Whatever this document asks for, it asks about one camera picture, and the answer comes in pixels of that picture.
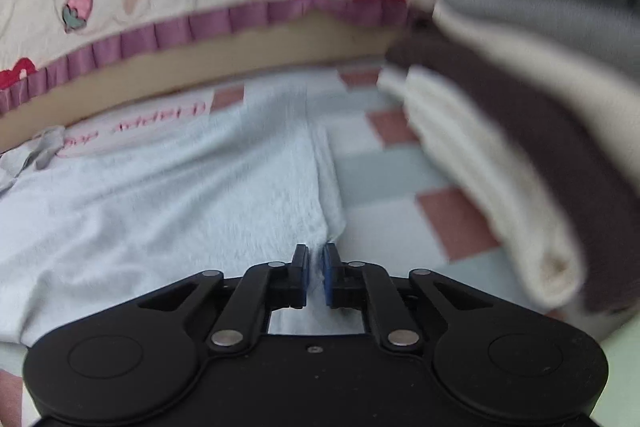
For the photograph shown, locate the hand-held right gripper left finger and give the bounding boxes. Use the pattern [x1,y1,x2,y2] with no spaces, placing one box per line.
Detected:
[137,243,309,350]

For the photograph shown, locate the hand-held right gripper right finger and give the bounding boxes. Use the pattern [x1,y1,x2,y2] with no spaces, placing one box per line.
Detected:
[320,242,496,351]

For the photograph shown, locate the light grey printed t-shirt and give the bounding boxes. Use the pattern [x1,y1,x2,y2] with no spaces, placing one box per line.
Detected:
[0,77,351,343]

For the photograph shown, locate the stack of folded clothes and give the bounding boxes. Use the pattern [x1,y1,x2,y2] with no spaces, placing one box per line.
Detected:
[377,0,640,348]

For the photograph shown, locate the dog printed checkered mat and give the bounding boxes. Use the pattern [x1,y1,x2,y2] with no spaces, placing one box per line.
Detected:
[0,67,531,427]

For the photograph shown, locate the beige bed base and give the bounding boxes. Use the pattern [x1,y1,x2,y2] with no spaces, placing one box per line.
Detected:
[0,14,416,152]

